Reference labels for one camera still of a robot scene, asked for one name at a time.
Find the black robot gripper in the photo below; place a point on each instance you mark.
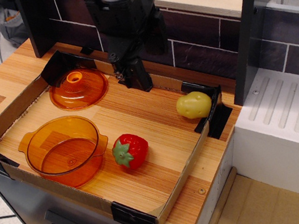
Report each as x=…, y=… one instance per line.
x=130, y=26

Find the yellow toy potato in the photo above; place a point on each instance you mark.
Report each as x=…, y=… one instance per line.
x=194, y=105

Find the orange transparent pot lid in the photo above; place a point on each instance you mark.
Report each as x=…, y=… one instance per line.
x=79, y=89

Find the cardboard fence with black tape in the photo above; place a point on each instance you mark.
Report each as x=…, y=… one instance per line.
x=25, y=105

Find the orange transparent plastic pot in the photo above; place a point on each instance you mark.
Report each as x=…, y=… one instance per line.
x=68, y=150

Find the red toy strawberry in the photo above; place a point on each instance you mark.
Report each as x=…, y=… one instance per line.
x=130, y=151

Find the grey fabric bag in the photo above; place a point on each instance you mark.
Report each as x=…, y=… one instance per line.
x=12, y=26

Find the white toy sink drainboard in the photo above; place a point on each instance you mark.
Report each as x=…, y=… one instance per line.
x=266, y=135

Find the grey vertical post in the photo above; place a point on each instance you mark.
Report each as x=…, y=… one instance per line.
x=249, y=46

